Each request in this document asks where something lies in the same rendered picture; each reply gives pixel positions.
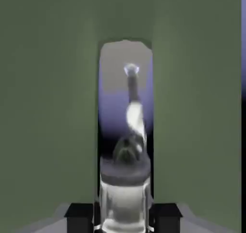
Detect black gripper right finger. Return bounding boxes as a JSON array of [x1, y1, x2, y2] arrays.
[[152, 202, 230, 233]]

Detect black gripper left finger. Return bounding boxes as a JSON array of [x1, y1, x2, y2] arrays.
[[18, 202, 95, 233]]

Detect green cabinet door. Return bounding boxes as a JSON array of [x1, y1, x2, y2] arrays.
[[0, 0, 242, 233]]

